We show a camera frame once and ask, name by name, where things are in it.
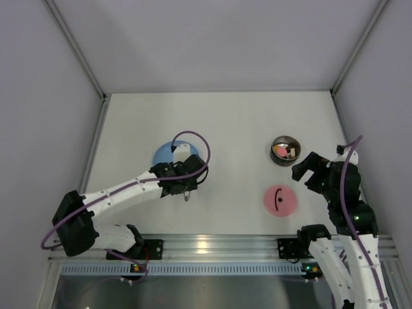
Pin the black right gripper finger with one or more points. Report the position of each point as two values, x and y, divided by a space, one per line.
314 185
313 162

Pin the pink round food piece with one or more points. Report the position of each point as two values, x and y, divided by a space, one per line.
282 152

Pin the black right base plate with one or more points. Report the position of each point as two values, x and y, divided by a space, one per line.
292 249

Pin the pink lid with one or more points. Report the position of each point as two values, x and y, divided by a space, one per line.
280 201

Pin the blue plate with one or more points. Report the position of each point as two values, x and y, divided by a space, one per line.
164 153

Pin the left aluminium frame post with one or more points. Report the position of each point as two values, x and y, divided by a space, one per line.
70 39

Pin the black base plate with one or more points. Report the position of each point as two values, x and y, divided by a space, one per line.
149 249
292 249

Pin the aluminium frame post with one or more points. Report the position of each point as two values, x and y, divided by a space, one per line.
70 39
360 43

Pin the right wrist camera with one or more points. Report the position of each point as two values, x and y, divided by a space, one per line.
347 154

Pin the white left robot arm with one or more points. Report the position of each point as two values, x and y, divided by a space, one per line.
80 219

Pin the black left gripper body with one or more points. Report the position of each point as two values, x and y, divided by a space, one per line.
188 185

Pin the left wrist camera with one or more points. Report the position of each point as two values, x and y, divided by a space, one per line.
181 152

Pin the steel lunch box bowl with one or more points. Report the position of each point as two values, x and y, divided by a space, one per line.
287 142

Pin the grey cable duct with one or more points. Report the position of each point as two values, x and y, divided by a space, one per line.
192 269

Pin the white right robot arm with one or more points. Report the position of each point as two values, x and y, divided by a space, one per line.
354 276

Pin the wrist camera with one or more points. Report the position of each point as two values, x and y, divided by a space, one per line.
181 152
347 154

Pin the right aluminium frame post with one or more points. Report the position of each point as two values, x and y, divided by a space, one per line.
360 43

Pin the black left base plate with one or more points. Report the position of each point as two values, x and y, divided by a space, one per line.
149 249

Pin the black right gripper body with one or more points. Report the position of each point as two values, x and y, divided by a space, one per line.
315 170

